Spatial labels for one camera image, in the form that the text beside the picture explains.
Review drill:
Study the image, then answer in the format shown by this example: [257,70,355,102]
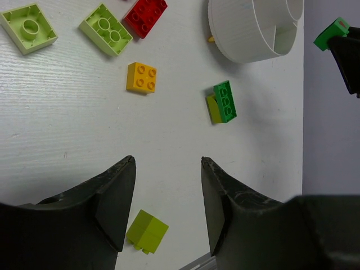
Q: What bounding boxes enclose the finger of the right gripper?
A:
[327,26,360,98]

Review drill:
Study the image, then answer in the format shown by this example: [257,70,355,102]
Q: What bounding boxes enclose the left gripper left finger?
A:
[1,156,136,269]

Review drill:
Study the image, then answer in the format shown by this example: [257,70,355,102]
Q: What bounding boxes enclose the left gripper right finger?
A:
[201,157,359,269]

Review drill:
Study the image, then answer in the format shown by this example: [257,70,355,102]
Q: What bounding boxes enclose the dark green lego brick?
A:
[313,17,350,51]

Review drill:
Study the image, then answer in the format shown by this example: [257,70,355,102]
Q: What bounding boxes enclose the lime green lego block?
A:
[126,209,169,254]

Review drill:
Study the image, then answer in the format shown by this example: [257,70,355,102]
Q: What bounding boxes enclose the green and lime lego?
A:
[206,80,237,124]

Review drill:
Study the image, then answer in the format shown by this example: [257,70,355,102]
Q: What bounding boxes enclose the light green long lego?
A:
[79,3,133,57]

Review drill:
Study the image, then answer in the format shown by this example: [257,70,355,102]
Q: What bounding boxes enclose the white round divided container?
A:
[208,0,304,64]

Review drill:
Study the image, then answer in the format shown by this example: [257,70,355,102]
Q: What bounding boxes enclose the orange square lego brick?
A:
[126,62,158,95]

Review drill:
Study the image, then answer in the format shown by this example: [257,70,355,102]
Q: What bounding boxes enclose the red square lego brick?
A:
[124,0,168,39]

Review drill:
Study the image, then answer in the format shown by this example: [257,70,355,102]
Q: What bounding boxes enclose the light green small lego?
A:
[1,3,58,55]

